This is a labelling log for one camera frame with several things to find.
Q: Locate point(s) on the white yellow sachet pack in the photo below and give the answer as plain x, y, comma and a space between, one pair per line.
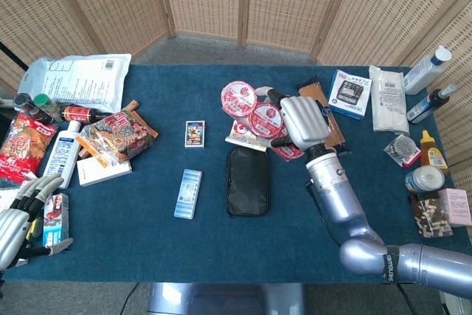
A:
239, 134

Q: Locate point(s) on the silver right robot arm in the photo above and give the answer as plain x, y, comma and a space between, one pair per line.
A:
332, 189

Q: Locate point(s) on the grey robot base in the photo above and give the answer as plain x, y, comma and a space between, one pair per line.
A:
225, 298

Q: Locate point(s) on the blue white Dexin box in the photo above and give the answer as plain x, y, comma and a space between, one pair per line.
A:
350, 95

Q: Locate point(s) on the bottle with green cap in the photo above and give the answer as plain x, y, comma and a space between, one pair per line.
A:
48, 104

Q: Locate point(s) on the dark bottle with black cap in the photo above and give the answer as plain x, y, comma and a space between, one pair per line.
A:
29, 106

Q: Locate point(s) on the blue red toothpaste box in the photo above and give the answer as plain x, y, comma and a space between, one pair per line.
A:
55, 215

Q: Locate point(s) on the white flat cardboard box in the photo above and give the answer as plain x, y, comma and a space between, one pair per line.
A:
105, 175

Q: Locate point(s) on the white printed mailer bag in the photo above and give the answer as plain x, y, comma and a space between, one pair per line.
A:
81, 79

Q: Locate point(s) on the playing card box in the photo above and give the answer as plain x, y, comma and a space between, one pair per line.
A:
194, 134

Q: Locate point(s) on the yellow honey bottle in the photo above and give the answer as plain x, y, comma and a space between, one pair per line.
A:
432, 152

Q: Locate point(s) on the blue tablecloth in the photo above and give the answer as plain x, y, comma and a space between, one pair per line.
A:
147, 241

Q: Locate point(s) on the jar with white lid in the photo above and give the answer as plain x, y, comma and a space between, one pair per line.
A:
424, 178

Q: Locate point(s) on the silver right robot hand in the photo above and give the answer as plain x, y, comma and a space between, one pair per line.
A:
304, 119

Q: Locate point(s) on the light blue box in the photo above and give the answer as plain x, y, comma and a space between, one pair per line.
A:
188, 193

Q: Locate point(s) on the white plastic bag with barcode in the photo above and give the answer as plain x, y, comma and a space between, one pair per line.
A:
389, 104

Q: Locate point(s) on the white lotion bottle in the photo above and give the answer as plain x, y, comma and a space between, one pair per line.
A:
60, 156

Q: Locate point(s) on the round metal item in bag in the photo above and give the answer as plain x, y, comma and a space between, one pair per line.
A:
402, 147

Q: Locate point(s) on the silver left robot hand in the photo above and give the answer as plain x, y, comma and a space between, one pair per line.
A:
11, 226

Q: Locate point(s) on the clear bag of mixed candy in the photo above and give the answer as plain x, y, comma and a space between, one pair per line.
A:
431, 217

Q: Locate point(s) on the clear spray bottle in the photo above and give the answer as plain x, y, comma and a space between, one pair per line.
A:
424, 71

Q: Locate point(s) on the dark sauce bottle red label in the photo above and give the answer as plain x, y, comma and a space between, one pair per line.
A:
81, 114

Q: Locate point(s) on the red snack bag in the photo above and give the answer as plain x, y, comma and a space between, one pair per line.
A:
24, 145

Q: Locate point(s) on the orange flat packet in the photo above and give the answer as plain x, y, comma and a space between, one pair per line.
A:
152, 133

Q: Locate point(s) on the pink box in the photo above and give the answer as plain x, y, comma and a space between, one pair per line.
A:
457, 206

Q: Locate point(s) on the brown chocolate bar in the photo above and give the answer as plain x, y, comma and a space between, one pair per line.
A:
311, 91

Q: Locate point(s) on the colourful printed snack bag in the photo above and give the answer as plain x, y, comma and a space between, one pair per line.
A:
118, 134

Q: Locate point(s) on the black zip pouch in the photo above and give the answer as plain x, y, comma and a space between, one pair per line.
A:
247, 182

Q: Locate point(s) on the red white yogurt cup pack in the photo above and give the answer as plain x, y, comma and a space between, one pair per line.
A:
239, 97

